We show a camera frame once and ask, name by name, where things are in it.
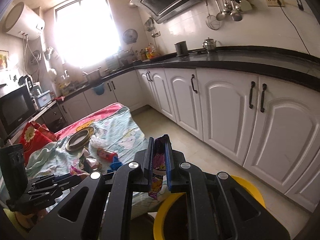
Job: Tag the purple snack wrapper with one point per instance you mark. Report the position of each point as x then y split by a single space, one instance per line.
158 167

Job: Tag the light blue storage box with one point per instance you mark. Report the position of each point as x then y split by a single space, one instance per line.
43 99

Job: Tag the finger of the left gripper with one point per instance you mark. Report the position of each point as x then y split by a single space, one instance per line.
60 177
65 186

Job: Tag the black cylindrical container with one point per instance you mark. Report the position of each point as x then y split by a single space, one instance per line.
181 49

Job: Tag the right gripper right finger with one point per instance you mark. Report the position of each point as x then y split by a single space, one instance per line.
168 159

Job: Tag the white red snack wrapper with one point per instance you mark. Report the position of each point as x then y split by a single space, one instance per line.
91 164

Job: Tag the dark peanut snack wrapper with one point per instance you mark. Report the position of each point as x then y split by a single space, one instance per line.
75 171

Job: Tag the small steel teapot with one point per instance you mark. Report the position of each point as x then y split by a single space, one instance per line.
209 45

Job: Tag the hanging green spatula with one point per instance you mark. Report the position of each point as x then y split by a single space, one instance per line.
245 5

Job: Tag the red candy tube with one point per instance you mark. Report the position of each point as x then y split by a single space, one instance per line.
106 155

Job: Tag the hanging wire strainer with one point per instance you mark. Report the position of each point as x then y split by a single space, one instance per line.
211 21

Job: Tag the blue plastic bag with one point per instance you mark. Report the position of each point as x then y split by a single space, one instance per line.
115 165

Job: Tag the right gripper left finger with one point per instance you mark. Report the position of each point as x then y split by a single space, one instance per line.
148 163

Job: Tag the hanging steel ladle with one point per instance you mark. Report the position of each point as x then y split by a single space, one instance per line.
220 15

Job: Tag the blue hanging basin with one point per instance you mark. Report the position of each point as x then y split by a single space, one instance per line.
99 90

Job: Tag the steel cooking pot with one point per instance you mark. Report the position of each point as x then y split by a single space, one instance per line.
93 77

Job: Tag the white water heater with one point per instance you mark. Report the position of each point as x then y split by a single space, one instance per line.
22 22

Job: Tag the wall ventilation fan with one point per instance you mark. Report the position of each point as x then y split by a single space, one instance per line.
130 36

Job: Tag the red floral pillow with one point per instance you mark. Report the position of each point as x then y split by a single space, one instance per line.
34 137

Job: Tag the wall power socket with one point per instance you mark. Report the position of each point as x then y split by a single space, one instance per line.
275 3

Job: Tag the black microwave oven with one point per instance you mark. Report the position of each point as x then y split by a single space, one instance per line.
16 108

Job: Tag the round metal plate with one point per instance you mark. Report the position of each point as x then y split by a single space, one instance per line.
79 139

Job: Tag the green dark snack wrapper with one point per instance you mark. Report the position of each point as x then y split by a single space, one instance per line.
82 159

